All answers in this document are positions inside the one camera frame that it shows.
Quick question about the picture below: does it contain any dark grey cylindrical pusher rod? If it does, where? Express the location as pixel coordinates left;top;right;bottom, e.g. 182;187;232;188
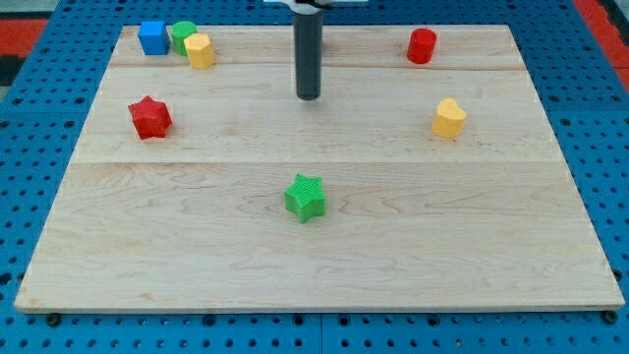
292;5;323;101

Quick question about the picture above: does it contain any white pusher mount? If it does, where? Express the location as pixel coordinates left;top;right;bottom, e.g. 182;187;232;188
263;0;368;12

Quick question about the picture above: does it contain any yellow hexagon block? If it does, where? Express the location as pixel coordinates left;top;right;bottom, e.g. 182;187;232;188
184;33;215;69

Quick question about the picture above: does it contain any red cylinder block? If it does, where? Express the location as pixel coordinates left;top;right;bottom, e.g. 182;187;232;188
407;28;437;64

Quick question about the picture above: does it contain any green cylinder block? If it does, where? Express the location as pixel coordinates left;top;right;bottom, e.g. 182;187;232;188
171;21;198;56

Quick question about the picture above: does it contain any blue cube block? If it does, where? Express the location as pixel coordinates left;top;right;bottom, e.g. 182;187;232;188
138;21;170;55

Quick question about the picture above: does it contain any yellow heart block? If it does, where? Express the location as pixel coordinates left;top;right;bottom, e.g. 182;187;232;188
431;97;467;139

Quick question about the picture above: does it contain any green star block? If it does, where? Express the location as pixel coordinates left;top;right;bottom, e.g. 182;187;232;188
284;174;326;223

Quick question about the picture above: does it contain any red star block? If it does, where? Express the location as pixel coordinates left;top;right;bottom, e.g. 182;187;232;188
128;95;172;140

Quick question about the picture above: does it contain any light wooden board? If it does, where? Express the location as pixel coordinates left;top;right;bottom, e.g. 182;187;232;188
15;25;625;314

